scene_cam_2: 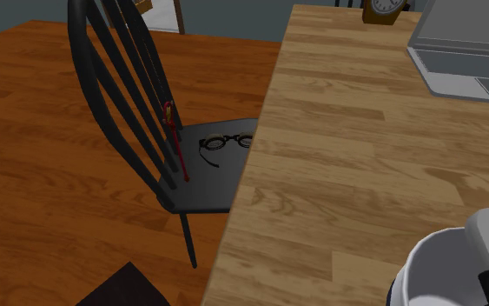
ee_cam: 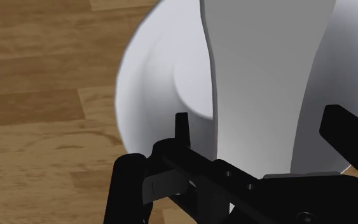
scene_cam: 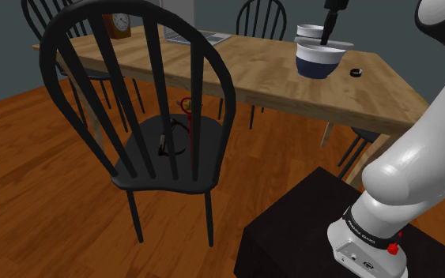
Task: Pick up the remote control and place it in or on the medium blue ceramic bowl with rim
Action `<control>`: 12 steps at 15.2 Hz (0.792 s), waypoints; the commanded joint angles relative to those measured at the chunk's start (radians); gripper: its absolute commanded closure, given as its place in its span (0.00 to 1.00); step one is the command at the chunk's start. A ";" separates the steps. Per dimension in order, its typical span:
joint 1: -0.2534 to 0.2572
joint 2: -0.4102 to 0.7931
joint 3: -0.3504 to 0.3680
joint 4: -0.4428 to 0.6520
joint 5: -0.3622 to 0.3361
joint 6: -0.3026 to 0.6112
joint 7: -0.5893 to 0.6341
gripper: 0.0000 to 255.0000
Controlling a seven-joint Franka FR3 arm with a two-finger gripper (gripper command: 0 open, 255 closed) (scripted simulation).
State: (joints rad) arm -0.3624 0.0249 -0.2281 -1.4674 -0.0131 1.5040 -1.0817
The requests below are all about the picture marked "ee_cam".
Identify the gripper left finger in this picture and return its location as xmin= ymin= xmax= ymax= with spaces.
xmin=103 ymin=112 xmax=261 ymax=224

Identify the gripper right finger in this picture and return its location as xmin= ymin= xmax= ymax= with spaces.
xmin=319 ymin=104 xmax=358 ymax=185

